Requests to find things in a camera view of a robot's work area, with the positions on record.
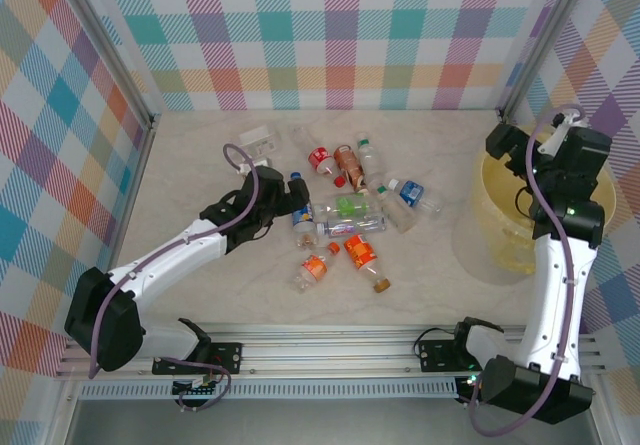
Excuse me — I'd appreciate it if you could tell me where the blue label blue cap bottle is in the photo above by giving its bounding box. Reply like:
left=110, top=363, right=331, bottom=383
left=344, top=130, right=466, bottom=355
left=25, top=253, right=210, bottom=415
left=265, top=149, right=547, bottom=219
left=289, top=170, right=319, bottom=252

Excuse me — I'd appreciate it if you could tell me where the red label cola bottle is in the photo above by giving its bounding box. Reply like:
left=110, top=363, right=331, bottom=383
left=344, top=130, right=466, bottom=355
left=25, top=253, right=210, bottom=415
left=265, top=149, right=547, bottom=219
left=291, top=125, right=347, bottom=188

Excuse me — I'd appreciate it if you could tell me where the green label plastic bottle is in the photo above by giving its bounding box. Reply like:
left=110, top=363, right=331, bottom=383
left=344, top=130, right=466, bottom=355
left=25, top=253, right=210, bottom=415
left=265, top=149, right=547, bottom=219
left=313, top=193, right=384, bottom=220

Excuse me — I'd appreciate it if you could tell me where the brown label plastic bottle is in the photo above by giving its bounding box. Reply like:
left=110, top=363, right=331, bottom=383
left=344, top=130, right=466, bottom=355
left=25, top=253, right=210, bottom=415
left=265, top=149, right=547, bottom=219
left=332, top=144, right=370, bottom=195

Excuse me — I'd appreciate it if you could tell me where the purple label water bottle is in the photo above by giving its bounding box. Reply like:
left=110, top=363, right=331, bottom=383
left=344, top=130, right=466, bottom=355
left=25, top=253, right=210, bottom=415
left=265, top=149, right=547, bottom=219
left=314, top=216, right=389, bottom=239

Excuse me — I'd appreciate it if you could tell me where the clear bottle green cap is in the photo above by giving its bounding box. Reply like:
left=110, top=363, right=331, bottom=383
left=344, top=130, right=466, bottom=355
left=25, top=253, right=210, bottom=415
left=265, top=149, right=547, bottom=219
left=355, top=134, right=390, bottom=189

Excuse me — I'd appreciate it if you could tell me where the orange label brown cap bottle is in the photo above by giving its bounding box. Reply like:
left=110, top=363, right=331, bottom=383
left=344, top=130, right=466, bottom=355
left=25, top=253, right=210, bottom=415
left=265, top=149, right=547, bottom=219
left=342, top=233, right=392, bottom=295

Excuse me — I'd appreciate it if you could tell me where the blue label water bottle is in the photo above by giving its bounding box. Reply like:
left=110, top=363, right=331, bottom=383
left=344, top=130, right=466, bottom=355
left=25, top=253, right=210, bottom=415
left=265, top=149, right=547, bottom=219
left=387, top=178, right=445, bottom=216

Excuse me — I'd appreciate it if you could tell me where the clear bottle white cap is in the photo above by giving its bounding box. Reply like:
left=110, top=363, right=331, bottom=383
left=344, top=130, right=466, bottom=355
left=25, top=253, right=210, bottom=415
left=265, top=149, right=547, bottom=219
left=375, top=183, right=417, bottom=235

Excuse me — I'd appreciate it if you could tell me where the yellow translucent plastic bin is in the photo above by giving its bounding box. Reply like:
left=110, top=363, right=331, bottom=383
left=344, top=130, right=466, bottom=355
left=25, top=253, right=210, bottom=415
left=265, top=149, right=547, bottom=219
left=452, top=134, right=617, bottom=286

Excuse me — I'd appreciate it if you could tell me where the left electronics board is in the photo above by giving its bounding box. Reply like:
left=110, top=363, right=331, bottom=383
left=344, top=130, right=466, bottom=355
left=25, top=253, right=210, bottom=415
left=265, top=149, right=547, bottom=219
left=171, top=375, right=224, bottom=400

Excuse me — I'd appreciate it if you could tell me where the electronics board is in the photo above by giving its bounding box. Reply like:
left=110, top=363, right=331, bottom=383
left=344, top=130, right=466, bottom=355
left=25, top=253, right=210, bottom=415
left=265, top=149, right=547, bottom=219
left=171, top=375, right=224, bottom=400
left=457, top=373, right=484, bottom=404

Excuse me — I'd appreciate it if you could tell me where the right electronics board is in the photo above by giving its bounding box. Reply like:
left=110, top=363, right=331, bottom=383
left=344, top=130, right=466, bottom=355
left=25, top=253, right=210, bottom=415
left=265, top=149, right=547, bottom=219
left=457, top=373, right=484, bottom=404

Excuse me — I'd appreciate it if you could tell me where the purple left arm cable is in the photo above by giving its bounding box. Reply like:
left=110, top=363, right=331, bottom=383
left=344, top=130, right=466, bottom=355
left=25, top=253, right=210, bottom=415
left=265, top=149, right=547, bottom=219
left=88, top=142, right=262, bottom=414

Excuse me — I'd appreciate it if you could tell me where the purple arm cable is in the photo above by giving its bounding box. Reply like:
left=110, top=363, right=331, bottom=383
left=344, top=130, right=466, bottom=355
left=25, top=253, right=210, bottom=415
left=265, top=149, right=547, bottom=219
left=467, top=104, right=587, bottom=439
left=88, top=142, right=262, bottom=414

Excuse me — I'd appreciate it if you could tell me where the aluminium right frame post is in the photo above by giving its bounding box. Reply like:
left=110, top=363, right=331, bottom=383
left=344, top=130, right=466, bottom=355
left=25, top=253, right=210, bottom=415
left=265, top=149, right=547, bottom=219
left=497, top=0, right=604, bottom=134

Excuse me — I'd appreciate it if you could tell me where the aluminium frame post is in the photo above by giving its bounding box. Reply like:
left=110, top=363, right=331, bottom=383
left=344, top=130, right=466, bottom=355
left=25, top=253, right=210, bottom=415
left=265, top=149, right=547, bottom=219
left=497, top=0, right=604, bottom=134
left=58, top=0, right=164, bottom=131

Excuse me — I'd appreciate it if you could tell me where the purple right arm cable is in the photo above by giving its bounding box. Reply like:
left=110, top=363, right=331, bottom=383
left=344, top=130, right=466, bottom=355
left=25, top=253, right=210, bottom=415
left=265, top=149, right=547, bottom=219
left=467, top=104, right=587, bottom=439

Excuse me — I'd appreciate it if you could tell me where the aluminium left side rail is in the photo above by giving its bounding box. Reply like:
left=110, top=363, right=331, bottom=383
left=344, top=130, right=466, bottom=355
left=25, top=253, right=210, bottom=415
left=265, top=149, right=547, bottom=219
left=87, top=114, right=162, bottom=286

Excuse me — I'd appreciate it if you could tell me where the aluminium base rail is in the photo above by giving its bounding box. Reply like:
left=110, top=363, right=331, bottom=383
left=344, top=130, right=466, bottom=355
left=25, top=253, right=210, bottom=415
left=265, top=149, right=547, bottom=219
left=55, top=320, right=607, bottom=380

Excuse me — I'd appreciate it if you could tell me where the grey slotted cable tray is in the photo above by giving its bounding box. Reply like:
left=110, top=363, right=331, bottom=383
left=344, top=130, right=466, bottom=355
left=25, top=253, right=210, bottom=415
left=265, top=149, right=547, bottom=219
left=78, top=378, right=460, bottom=402

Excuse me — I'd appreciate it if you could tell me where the aluminium left frame post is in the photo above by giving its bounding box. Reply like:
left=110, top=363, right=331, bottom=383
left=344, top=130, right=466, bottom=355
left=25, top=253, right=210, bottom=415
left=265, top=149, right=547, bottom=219
left=58, top=0, right=164, bottom=131

